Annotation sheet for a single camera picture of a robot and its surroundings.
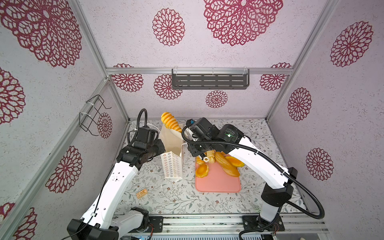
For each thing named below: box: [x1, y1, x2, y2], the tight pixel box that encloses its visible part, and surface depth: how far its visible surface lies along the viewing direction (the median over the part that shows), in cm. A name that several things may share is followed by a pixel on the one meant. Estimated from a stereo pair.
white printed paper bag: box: [159, 124, 184, 179], surface depth 78 cm
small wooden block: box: [136, 188, 148, 199], surface depth 85 cm
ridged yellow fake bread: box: [161, 112, 182, 133], surface depth 72 cm
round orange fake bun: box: [195, 161, 209, 178], surface depth 90 cm
